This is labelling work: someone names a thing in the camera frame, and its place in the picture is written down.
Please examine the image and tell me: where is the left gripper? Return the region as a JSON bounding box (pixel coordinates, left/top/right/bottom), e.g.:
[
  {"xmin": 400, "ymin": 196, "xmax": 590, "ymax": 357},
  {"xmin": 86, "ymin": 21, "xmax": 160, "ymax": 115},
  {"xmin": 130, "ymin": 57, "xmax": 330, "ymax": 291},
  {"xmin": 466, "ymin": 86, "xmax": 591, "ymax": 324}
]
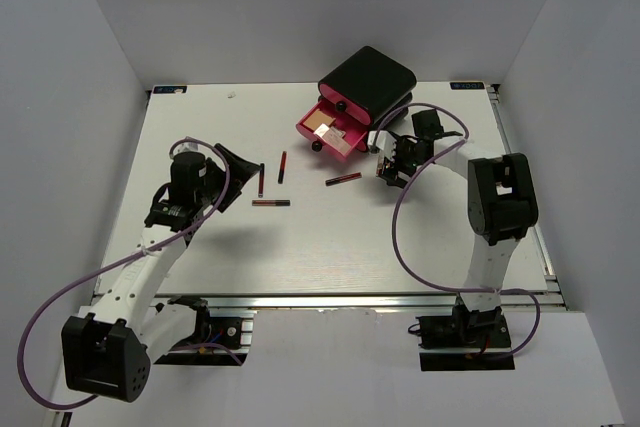
[{"xmin": 195, "ymin": 144, "xmax": 261, "ymax": 212}]

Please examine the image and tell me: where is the clear eyeshadow palette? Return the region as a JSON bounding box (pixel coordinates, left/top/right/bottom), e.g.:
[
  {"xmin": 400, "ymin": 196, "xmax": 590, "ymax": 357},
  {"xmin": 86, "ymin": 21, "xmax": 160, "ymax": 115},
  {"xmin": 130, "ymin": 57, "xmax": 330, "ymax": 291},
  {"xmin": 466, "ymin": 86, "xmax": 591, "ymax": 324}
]
[{"xmin": 376, "ymin": 157, "xmax": 396, "ymax": 182}]

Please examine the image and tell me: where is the black pink drawer organizer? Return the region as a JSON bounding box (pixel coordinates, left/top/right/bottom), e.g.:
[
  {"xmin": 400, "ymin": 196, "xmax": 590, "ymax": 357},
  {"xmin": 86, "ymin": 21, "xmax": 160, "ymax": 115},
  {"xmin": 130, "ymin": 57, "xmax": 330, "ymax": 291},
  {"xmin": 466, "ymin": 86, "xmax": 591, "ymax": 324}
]
[{"xmin": 296, "ymin": 46, "xmax": 417, "ymax": 161}]

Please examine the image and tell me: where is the peach rectangular palette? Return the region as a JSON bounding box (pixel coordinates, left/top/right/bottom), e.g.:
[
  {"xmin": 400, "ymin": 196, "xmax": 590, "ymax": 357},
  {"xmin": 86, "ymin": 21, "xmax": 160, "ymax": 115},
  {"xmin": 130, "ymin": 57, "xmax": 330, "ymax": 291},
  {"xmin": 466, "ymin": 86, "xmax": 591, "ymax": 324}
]
[{"xmin": 314, "ymin": 124, "xmax": 345, "ymax": 148}]

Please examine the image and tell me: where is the square peach compact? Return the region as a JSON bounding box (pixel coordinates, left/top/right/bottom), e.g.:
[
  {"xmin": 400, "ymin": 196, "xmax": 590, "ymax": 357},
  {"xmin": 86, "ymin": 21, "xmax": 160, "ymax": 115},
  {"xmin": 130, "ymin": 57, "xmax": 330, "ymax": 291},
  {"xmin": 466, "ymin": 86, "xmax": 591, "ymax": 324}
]
[{"xmin": 303, "ymin": 110, "xmax": 335, "ymax": 132}]

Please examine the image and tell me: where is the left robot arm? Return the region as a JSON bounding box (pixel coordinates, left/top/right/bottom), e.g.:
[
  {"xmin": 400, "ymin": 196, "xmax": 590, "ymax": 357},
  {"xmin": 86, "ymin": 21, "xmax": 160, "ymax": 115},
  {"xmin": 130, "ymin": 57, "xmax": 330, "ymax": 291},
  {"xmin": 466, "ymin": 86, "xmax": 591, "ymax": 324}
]
[{"xmin": 61, "ymin": 144, "xmax": 260, "ymax": 402}]

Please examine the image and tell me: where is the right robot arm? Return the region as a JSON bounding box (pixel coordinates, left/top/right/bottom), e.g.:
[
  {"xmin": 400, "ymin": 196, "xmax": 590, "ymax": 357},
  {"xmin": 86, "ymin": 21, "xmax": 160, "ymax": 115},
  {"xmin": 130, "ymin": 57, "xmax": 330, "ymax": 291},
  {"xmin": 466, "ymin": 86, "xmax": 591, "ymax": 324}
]
[{"xmin": 367, "ymin": 103, "xmax": 539, "ymax": 346}]

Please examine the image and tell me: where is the dark lip gloss vertical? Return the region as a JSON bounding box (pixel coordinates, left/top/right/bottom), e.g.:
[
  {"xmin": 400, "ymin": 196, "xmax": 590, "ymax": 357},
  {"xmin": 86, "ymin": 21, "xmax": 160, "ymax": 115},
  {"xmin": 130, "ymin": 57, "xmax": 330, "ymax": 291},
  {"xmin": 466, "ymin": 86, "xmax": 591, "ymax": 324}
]
[{"xmin": 257, "ymin": 163, "xmax": 265, "ymax": 198}]

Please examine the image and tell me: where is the red lip gloss upright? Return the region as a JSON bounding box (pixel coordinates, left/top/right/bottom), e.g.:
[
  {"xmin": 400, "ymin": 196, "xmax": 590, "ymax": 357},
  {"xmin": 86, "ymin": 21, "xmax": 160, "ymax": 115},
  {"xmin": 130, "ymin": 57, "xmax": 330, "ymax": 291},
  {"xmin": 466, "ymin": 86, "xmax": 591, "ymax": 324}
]
[{"xmin": 277, "ymin": 151, "xmax": 287, "ymax": 185}]

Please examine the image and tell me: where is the horizontal lip gloss tube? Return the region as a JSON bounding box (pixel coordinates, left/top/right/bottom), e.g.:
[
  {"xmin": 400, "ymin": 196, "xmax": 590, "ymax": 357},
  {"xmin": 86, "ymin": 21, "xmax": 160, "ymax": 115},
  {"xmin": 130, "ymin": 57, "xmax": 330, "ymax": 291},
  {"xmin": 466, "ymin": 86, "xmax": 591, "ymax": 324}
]
[{"xmin": 251, "ymin": 199, "xmax": 291, "ymax": 207}]

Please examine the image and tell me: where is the red lip gloss tube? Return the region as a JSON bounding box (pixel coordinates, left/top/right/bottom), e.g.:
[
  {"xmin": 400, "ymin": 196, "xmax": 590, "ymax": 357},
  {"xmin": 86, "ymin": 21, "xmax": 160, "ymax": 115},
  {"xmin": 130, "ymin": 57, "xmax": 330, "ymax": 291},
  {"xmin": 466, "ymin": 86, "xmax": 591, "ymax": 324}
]
[{"xmin": 325, "ymin": 172, "xmax": 362, "ymax": 187}]

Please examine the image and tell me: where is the right blue corner label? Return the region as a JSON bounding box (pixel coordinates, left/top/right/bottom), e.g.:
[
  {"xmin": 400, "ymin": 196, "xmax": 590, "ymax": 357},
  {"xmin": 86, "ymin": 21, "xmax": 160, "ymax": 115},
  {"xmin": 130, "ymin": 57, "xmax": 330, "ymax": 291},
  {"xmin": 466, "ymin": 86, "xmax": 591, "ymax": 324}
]
[{"xmin": 449, "ymin": 81, "xmax": 485, "ymax": 90}]

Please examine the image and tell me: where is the blue corner label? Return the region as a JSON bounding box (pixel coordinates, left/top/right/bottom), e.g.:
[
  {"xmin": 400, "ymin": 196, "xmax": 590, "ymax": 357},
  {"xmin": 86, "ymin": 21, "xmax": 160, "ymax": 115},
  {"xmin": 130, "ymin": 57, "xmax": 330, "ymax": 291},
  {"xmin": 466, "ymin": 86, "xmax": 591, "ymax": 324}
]
[
  {"xmin": 449, "ymin": 81, "xmax": 485, "ymax": 90},
  {"xmin": 152, "ymin": 86, "xmax": 187, "ymax": 95}
]

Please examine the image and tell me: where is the left blue corner label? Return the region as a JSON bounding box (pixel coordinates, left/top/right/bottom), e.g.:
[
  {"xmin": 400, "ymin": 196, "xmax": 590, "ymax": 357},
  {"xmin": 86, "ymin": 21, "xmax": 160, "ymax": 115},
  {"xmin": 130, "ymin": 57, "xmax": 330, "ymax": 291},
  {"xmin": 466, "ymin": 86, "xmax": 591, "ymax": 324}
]
[{"xmin": 152, "ymin": 86, "xmax": 187, "ymax": 95}]

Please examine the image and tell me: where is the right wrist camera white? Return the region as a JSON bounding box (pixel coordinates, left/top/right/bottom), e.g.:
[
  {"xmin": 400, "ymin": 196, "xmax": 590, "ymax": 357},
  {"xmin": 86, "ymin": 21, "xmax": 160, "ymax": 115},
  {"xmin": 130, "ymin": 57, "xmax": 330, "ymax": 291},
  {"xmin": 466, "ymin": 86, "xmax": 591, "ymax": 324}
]
[{"xmin": 367, "ymin": 130, "xmax": 397, "ymax": 158}]

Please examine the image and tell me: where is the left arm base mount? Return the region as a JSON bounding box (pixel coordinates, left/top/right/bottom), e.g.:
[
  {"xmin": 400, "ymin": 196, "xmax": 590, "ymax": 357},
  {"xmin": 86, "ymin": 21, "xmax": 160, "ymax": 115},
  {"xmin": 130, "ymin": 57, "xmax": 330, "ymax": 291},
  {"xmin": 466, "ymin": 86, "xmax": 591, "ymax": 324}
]
[{"xmin": 154, "ymin": 312, "xmax": 253, "ymax": 367}]

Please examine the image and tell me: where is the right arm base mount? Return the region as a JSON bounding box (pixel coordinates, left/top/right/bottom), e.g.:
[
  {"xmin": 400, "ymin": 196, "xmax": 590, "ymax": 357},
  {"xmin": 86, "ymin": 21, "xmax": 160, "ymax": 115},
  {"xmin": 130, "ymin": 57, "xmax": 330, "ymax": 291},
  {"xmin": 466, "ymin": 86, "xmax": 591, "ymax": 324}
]
[{"xmin": 407, "ymin": 306, "xmax": 515, "ymax": 372}]

